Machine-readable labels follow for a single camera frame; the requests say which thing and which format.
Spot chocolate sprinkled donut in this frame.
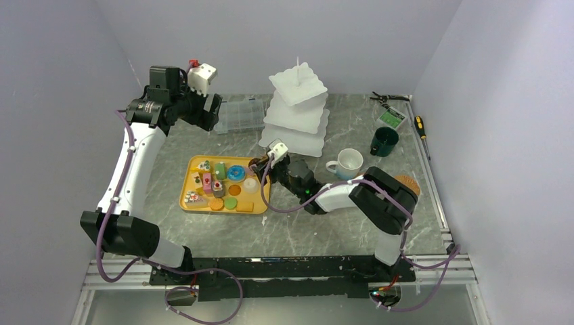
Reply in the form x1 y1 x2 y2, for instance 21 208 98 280
248 156 269 176

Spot white three-tier dessert stand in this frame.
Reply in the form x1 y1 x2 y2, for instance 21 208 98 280
259 62 330 158

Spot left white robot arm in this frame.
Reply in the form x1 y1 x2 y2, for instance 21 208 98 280
81 62 222 284

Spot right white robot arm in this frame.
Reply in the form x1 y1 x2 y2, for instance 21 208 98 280
250 156 420 281

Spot white round cupcake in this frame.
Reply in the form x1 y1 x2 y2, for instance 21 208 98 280
242 178 260 194

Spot cream triangle cake slice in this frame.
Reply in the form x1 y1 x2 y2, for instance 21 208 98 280
190 160 212 173

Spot clear plastic compartment box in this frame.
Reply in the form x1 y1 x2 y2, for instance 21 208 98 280
213 98 265 134

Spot white blue mug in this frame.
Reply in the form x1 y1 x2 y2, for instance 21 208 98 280
325 148 363 180

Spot blue frosted donut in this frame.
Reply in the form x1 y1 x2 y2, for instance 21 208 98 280
227 165 246 182

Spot green roll cake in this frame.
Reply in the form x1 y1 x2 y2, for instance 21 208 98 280
214 162 227 181

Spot yellow square biscuit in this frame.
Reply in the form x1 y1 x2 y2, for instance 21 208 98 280
236 200 255 213

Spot orange round cookie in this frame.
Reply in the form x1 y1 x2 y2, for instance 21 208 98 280
228 184 242 196

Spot pink cake with cherry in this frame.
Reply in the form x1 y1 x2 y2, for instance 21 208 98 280
202 173 213 195

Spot yellow cake piece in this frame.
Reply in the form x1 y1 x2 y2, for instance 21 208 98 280
190 172 203 192

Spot green round macaron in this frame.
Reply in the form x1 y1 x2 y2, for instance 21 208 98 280
224 197 238 211

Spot yellow serving tray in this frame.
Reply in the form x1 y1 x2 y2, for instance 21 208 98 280
178 155 270 215

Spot grey cake with strawberry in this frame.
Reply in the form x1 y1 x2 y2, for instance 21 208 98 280
212 181 225 198

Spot white triangle cake slice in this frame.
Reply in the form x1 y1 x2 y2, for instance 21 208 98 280
183 191 208 209

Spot tan waffle round cookie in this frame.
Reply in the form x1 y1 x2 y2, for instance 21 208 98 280
208 198 225 211

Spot dark green mug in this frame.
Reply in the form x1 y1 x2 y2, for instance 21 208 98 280
370 127 399 157

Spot green white packet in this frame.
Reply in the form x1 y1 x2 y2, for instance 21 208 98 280
376 106 407 130

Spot black pliers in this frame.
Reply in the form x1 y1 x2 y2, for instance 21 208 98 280
370 91 410 104

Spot yellow black screwdriver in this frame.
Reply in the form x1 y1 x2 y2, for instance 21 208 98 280
415 115 431 160

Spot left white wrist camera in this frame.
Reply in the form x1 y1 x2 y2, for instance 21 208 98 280
187 63 218 98

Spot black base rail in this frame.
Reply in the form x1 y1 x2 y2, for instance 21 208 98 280
150 255 416 302

